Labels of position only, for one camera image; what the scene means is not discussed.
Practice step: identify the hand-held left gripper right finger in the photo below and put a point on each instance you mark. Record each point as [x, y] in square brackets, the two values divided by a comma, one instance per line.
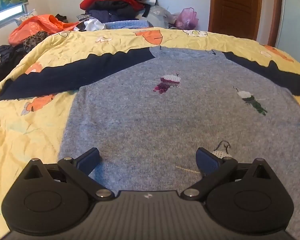
[206, 161]

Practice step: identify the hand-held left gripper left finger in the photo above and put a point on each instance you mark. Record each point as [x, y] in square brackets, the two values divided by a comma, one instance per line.
[90, 158]

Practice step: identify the grey sweater with navy sleeves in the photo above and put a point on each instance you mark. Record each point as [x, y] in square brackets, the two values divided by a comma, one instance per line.
[150, 115]

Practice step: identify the yellow printed blanket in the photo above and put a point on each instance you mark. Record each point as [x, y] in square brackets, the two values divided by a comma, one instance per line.
[27, 135]

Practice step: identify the leopard print cloth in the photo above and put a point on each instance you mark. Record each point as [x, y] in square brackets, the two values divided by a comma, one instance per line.
[33, 41]

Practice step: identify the dark patterned cloth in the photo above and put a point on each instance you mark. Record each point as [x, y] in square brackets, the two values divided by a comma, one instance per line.
[2, 60]

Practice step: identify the black and white cloth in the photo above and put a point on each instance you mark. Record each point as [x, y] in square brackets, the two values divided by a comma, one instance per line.
[92, 25]

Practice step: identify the light blue cloth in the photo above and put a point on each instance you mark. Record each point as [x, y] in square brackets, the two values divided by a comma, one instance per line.
[127, 24]

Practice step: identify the orange plastic bag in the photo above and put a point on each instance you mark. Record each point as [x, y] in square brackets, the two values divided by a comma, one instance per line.
[37, 26]

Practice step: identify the clear plastic bag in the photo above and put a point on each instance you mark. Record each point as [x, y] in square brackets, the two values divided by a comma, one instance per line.
[160, 17]

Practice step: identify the brown wooden door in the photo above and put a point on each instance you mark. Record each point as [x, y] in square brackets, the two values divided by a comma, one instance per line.
[235, 10]

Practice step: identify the white dotted cloth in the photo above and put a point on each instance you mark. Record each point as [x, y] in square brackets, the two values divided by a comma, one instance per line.
[27, 16]

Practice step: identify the window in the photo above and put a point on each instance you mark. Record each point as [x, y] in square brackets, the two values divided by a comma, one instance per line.
[5, 17]

